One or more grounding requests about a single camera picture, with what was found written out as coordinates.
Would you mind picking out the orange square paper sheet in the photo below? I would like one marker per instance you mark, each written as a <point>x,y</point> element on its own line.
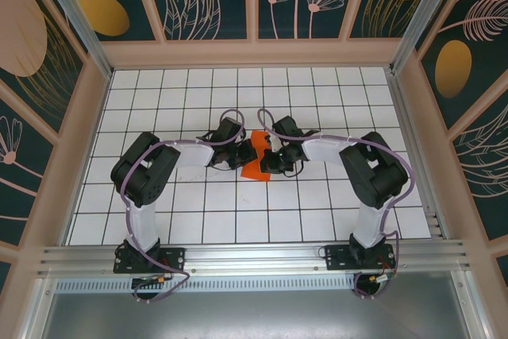
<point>254,172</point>

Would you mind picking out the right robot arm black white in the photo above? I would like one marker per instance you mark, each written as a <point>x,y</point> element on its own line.
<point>377,172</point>

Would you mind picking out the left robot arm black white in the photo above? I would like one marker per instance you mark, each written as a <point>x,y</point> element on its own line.
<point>143,172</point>

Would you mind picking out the grey metal sheet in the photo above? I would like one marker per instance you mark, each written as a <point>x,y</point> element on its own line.
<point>254,317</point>

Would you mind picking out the small circuit board with connector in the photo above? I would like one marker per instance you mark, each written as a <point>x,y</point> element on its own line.
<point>148,280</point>
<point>381,277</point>

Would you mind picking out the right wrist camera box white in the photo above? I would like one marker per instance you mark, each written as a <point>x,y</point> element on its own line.
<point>272,141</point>

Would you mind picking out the aluminium mounting rail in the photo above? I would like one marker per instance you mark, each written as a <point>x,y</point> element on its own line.
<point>254,257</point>

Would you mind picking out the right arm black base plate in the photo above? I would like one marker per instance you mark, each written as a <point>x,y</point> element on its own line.
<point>337,257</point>

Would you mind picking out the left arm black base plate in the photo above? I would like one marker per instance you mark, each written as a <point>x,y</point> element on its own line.
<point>174,259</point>

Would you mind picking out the aluminium side rail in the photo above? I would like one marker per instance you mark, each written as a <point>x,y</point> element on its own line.
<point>412,116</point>

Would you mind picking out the aluminium frame post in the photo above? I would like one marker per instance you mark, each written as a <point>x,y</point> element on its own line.
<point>75,17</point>
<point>426,13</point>

